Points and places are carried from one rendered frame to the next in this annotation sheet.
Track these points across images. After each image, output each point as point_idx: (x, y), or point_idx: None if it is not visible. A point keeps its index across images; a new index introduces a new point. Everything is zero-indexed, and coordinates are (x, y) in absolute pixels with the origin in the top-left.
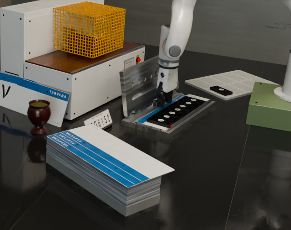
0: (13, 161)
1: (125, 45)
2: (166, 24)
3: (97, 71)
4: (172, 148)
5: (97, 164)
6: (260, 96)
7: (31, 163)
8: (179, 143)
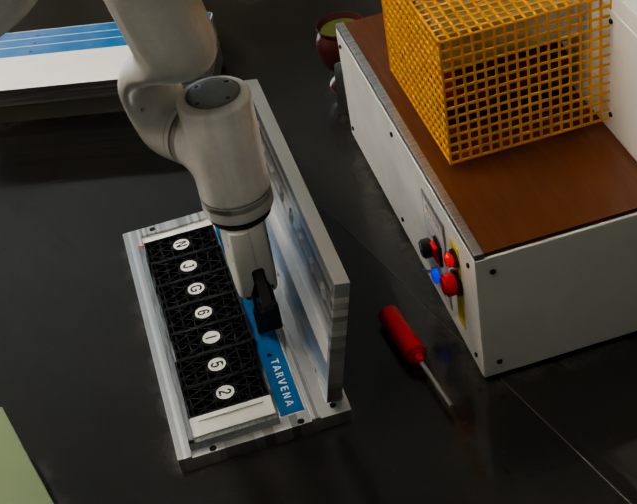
0: (262, 30)
1: (503, 204)
2: (234, 87)
3: (371, 102)
4: (87, 228)
5: (67, 32)
6: (2, 483)
7: (236, 45)
8: (93, 252)
